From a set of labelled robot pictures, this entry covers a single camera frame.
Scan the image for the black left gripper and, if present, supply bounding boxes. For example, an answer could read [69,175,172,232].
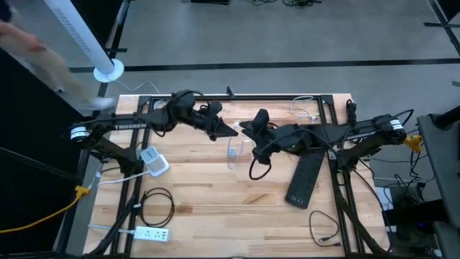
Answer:
[188,109,239,142]

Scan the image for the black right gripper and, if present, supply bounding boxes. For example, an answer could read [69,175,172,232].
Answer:
[239,120,289,166]

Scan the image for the white tower power strip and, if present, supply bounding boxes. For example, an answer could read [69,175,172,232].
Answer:
[139,145,170,178]

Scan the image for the long black power strip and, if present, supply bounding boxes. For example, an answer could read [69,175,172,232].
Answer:
[285,150,327,210]

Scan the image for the thick black cable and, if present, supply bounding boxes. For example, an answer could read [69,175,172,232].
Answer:
[138,186,176,229]

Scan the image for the thin black USB cable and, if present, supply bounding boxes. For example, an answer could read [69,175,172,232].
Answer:
[308,209,342,248]

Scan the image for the white paper sheet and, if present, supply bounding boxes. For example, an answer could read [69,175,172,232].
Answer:
[374,186,395,212]

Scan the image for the yellow plug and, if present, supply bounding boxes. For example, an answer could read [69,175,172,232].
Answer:
[402,134,424,154]

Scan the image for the black curtain partition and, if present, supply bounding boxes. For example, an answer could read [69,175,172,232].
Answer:
[0,46,93,253]
[70,0,125,50]

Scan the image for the black floor equipment box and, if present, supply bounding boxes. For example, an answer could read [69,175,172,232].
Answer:
[380,183,449,249]

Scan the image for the person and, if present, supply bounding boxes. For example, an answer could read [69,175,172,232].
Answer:
[0,14,116,111]

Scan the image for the black stand leg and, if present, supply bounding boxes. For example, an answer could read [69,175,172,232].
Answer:
[423,0,460,58]

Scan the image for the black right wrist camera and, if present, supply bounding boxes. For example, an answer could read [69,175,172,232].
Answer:
[252,109,270,127]

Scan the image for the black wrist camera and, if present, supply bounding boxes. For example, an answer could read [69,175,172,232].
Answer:
[206,100,224,117]
[252,109,270,127]

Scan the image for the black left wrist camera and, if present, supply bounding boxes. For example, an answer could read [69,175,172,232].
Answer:
[206,100,224,117]

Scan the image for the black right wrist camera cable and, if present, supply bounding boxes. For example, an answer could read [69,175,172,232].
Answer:
[249,157,273,181]

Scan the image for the white fan cord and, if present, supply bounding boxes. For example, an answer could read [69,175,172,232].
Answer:
[114,79,161,95]

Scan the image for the black power strip cord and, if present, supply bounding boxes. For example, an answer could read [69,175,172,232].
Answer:
[345,99,359,125]

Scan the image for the white tower strip cord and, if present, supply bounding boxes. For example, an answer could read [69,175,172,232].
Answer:
[87,163,151,188]

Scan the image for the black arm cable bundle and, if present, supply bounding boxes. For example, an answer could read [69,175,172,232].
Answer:
[336,168,391,257]
[86,194,143,257]

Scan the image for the white flat strip cord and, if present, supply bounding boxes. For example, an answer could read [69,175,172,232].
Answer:
[88,224,137,235]

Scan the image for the yellow extension cord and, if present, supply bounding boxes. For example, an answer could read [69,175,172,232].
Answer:
[0,185,91,235]

